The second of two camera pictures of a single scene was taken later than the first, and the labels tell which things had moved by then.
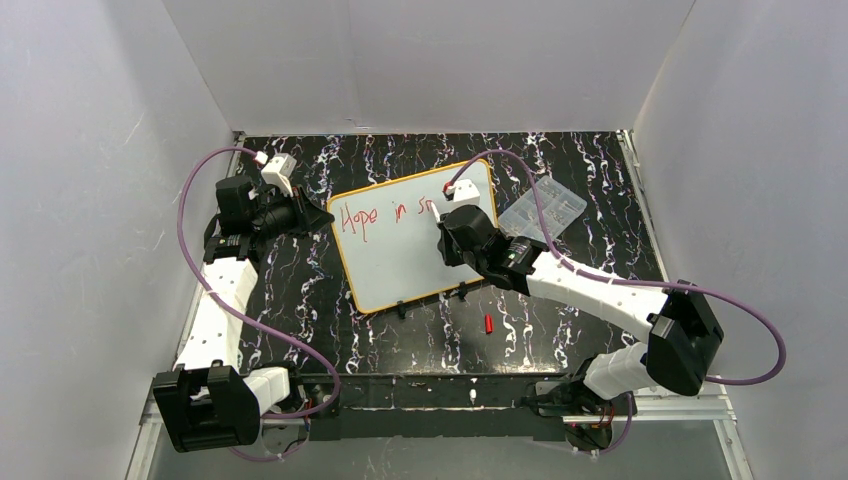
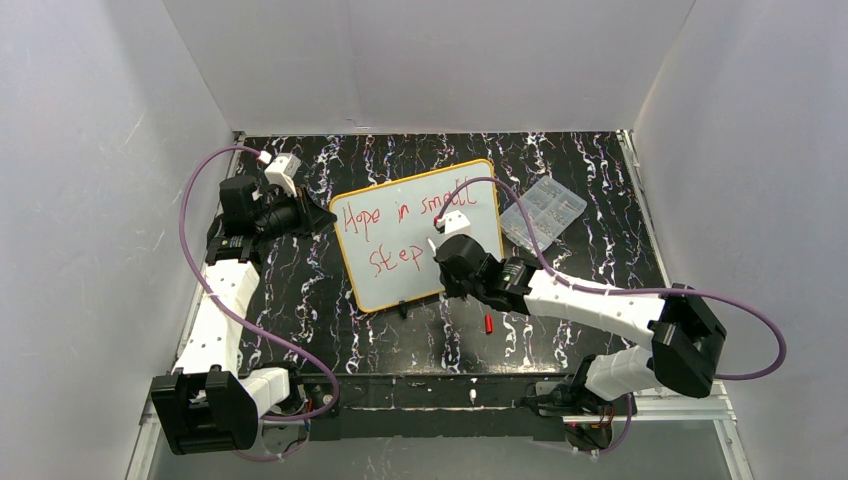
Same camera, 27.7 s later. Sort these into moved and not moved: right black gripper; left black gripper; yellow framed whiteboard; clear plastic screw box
Moved: right black gripper
Not moved: clear plastic screw box; yellow framed whiteboard; left black gripper
